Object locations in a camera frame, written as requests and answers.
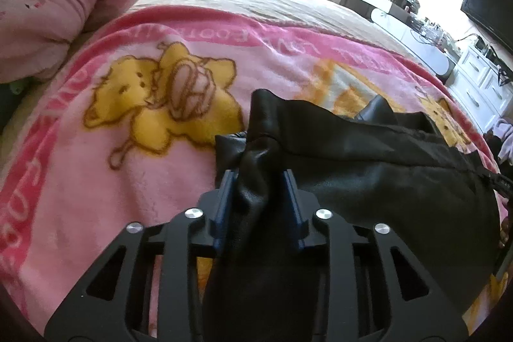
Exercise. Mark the black cloth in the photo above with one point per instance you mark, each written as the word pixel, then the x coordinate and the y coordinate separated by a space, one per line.
pixel 493 147

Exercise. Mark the black television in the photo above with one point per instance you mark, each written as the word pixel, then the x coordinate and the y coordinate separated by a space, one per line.
pixel 491 9

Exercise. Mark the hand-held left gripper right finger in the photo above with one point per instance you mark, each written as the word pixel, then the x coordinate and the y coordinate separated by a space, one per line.
pixel 293 205

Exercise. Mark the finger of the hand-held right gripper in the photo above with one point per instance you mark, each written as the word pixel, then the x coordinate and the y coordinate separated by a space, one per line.
pixel 503 185

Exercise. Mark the white dresser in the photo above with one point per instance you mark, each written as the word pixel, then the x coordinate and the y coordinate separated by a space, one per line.
pixel 481 85

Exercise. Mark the black leather jacket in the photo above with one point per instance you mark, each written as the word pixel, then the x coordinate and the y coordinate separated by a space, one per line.
pixel 380 205

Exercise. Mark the bed with beige sheet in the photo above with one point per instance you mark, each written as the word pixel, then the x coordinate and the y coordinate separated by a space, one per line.
pixel 260 1

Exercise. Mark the purple cloth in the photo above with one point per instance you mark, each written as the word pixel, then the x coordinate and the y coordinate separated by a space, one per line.
pixel 505 137

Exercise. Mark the white vanity desk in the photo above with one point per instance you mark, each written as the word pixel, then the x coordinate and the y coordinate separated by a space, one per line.
pixel 425 49

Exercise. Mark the pink printed blanket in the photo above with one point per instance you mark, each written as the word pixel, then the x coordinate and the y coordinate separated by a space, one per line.
pixel 120 181

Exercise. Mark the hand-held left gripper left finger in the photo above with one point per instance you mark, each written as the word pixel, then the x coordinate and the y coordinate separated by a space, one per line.
pixel 223 201

